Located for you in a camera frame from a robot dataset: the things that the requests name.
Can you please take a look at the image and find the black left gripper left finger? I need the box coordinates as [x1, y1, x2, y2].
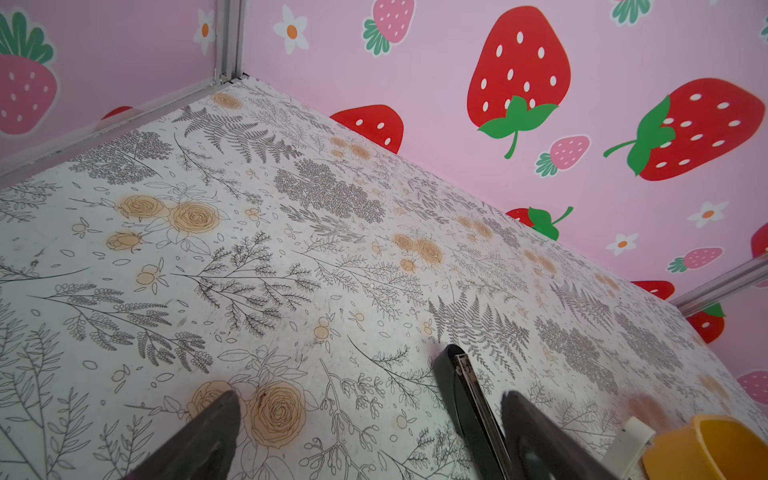
[124, 390, 241, 480]

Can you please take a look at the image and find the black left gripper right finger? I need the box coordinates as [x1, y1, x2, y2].
[501, 391, 615, 480]

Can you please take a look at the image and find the yellow plastic tray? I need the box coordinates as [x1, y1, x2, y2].
[642, 415, 767, 479]

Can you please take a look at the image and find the aluminium corner post right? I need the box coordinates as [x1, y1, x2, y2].
[670, 253, 767, 317]

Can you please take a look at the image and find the aluminium corner post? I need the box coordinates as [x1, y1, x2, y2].
[670, 253, 767, 317]
[214, 0, 247, 85]

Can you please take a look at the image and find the aluminium corner post left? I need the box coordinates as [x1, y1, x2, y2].
[214, 0, 247, 85]

